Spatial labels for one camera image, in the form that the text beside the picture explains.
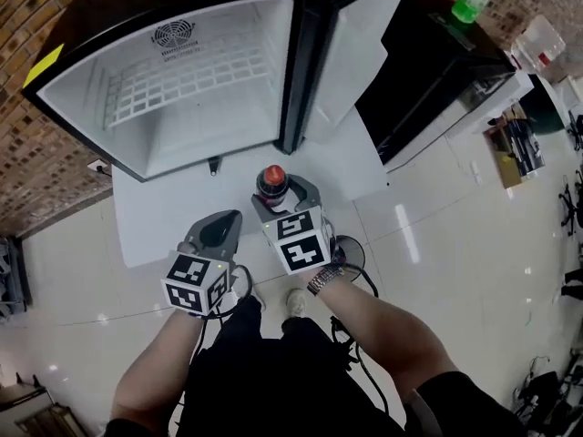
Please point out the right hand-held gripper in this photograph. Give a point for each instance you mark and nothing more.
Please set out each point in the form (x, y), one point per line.
(300, 253)

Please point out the dark cola bottle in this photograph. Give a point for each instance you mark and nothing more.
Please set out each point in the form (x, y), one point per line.
(273, 185)

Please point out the silver wristwatch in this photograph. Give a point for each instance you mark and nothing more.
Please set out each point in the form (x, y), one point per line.
(325, 280)

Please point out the black mini fridge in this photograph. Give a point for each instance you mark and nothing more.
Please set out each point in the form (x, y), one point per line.
(205, 130)

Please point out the black waist harness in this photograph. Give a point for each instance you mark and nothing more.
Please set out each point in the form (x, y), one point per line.
(344, 344)

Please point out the person's black shirt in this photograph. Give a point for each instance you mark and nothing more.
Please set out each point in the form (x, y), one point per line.
(273, 394)

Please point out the cardboard box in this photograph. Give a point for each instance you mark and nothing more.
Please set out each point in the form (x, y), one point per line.
(514, 153)

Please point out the person's left forearm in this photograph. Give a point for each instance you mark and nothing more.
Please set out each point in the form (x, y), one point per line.
(150, 371)

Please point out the black fridge foot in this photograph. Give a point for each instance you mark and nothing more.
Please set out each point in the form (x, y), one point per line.
(214, 166)

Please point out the white wall socket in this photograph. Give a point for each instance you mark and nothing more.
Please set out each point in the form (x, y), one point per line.
(98, 165)

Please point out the green plastic bottle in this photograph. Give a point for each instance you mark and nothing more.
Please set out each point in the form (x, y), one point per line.
(469, 3)

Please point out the black glass-door cabinet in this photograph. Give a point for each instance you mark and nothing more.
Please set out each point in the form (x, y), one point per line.
(432, 62)

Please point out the person's black trousers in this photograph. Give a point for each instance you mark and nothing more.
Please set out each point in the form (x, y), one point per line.
(246, 326)

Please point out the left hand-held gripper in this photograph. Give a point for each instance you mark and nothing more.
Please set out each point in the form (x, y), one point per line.
(187, 269)

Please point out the person's right forearm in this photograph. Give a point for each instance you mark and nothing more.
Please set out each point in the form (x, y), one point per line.
(387, 335)

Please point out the black office chair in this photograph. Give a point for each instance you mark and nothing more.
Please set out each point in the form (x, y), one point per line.
(571, 203)

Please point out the white table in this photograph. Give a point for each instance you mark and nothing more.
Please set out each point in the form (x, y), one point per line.
(150, 216)

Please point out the white sneaker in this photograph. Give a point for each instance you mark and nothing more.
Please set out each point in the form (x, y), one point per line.
(240, 285)
(296, 303)

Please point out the clear dispenser jug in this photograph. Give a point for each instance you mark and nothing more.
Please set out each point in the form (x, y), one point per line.
(539, 48)

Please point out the yellow fridge label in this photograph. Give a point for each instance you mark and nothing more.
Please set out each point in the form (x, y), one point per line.
(43, 64)

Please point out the dark green round seat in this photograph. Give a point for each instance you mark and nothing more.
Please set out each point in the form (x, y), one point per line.
(544, 107)

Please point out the black round waste bin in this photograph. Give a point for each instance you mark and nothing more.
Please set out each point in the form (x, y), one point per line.
(357, 253)

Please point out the black fridge door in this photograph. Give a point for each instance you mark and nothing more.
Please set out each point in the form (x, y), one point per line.
(350, 62)

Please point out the grey metal rack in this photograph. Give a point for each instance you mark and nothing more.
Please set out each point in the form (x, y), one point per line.
(13, 276)

